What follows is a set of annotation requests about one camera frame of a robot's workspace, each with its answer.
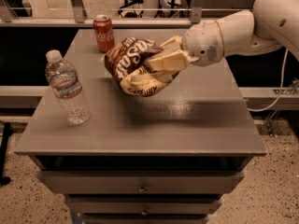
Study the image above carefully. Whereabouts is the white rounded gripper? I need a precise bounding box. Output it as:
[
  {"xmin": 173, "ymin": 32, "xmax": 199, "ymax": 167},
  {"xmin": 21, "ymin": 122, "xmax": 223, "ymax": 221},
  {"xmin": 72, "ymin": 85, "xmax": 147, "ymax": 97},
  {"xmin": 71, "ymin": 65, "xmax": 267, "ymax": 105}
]
[{"xmin": 145, "ymin": 21, "xmax": 224, "ymax": 72}]

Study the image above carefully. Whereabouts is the brown chip bag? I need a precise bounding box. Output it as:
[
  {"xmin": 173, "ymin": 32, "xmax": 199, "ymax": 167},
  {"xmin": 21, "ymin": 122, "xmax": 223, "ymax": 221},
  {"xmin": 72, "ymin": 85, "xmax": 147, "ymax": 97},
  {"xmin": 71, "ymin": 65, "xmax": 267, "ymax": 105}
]
[{"xmin": 100, "ymin": 37, "xmax": 179, "ymax": 97}]

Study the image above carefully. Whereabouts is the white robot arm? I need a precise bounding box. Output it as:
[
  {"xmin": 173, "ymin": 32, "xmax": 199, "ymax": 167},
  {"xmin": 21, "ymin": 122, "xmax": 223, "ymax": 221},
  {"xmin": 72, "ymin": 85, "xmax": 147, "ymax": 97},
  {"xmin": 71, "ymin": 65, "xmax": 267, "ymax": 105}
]
[{"xmin": 146, "ymin": 0, "xmax": 299, "ymax": 72}]

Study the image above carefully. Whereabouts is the clear plastic water bottle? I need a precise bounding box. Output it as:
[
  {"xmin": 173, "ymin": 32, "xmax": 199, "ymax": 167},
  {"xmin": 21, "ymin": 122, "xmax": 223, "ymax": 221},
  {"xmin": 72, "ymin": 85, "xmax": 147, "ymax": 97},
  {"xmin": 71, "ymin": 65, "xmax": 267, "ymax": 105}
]
[{"xmin": 45, "ymin": 49, "xmax": 91, "ymax": 126}]

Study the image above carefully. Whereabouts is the black office chair base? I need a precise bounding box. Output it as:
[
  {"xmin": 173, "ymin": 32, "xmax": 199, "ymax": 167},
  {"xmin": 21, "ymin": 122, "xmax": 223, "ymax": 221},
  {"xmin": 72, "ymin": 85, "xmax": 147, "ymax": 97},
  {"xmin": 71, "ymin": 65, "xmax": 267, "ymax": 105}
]
[{"xmin": 118, "ymin": 0, "xmax": 181, "ymax": 19}]

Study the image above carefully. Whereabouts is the red coca-cola can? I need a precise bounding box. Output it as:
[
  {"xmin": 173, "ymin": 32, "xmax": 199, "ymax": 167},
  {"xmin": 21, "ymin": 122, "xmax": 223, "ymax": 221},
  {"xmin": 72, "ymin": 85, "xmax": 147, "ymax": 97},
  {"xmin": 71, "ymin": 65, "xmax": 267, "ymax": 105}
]
[{"xmin": 93, "ymin": 15, "xmax": 115, "ymax": 52}]

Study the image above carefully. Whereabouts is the metal railing with posts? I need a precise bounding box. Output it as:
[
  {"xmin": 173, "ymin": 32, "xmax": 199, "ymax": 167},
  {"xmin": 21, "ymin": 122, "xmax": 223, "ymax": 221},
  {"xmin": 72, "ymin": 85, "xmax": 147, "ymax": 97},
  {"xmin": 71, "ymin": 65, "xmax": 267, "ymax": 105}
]
[{"xmin": 0, "ymin": 0, "xmax": 254, "ymax": 28}]

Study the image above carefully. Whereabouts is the grey drawer cabinet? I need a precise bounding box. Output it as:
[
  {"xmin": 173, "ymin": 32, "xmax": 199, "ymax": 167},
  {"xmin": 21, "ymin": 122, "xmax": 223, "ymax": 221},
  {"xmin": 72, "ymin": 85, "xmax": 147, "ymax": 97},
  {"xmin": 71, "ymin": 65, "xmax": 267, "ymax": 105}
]
[{"xmin": 14, "ymin": 27, "xmax": 268, "ymax": 224}]

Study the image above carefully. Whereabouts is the top grey drawer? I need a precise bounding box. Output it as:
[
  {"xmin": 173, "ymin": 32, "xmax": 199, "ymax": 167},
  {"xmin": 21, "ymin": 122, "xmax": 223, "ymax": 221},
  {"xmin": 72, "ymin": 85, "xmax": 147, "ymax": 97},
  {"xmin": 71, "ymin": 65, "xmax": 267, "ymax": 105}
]
[{"xmin": 37, "ymin": 171, "xmax": 244, "ymax": 195}]

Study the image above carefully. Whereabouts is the grey drawer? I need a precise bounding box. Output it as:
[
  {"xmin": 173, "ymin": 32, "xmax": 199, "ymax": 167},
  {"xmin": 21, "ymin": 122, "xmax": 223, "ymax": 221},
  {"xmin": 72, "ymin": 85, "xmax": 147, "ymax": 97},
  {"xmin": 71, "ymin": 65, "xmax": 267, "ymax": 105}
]
[
  {"xmin": 37, "ymin": 171, "xmax": 244, "ymax": 195},
  {"xmin": 82, "ymin": 214, "xmax": 208, "ymax": 224},
  {"xmin": 65, "ymin": 196, "xmax": 222, "ymax": 215}
]

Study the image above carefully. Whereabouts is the middle grey drawer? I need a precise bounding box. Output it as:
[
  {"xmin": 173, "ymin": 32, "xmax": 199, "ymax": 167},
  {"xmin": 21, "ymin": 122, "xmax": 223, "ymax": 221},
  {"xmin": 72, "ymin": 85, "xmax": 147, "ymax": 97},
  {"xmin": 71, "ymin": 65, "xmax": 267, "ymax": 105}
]
[{"xmin": 65, "ymin": 196, "xmax": 222, "ymax": 215}]

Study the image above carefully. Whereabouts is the black stand at left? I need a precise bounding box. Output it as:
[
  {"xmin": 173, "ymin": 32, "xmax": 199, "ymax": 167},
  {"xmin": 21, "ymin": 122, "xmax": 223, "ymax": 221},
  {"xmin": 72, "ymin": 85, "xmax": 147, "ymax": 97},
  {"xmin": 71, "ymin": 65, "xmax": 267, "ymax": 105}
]
[{"xmin": 0, "ymin": 122, "xmax": 13, "ymax": 186}]

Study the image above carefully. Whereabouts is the bottom grey drawer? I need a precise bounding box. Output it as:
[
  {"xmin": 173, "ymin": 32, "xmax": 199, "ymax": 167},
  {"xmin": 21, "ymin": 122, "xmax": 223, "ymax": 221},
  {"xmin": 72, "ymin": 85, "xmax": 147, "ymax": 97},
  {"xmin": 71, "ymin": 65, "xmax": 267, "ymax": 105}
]
[{"xmin": 82, "ymin": 214, "xmax": 208, "ymax": 224}]

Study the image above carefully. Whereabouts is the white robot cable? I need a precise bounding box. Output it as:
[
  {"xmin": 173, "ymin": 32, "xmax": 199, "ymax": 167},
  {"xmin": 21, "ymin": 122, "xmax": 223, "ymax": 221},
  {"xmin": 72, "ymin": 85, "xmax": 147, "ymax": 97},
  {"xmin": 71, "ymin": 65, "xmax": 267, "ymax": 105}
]
[{"xmin": 248, "ymin": 47, "xmax": 290, "ymax": 113}]

